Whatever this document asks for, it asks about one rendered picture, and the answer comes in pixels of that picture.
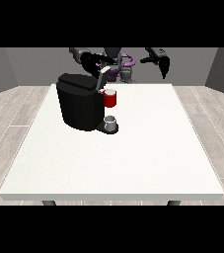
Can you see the red pod holder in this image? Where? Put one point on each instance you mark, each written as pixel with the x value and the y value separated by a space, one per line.
pixel 110 100

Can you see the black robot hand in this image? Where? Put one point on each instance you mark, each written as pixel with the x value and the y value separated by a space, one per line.
pixel 89 62
pixel 163 64

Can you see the dark table leg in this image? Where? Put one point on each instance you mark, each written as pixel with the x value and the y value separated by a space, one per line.
pixel 49 203

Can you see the black coffee machine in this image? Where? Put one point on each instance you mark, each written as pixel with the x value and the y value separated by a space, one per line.
pixel 79 105

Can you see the pale grey machine lid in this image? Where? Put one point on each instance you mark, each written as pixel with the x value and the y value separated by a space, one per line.
pixel 103 76

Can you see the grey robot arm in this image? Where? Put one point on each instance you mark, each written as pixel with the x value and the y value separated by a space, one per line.
pixel 156 51
pixel 75 52

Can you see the small grey cup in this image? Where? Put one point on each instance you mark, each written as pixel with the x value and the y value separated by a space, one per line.
pixel 110 124

